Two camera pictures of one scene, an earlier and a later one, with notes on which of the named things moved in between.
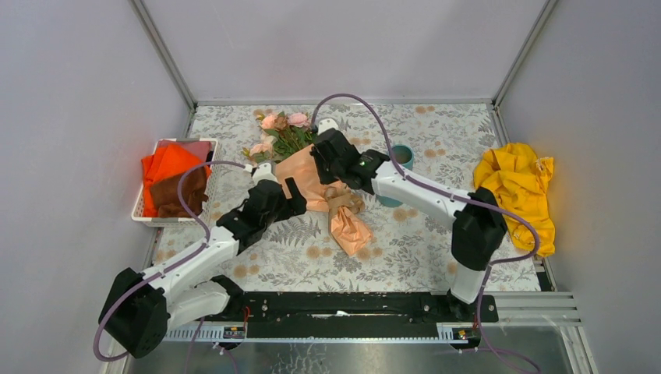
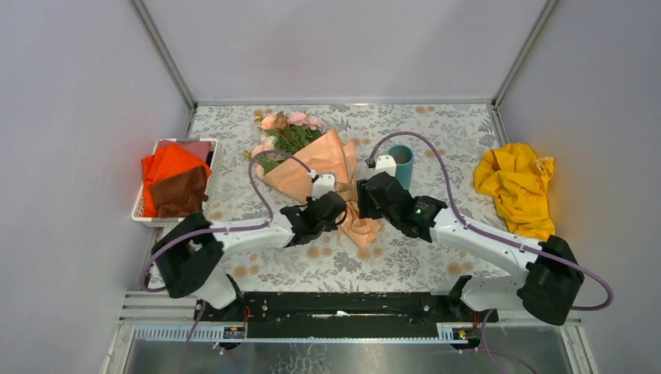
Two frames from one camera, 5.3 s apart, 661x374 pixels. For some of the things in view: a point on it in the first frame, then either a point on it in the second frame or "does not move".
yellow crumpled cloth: x=518 y=180 does not move
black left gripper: x=297 y=205 -> x=330 y=227
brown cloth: x=164 y=194 does not move
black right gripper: x=323 y=178 -> x=364 y=199
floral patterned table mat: x=437 y=144 does not move
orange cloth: x=166 y=162 does not move
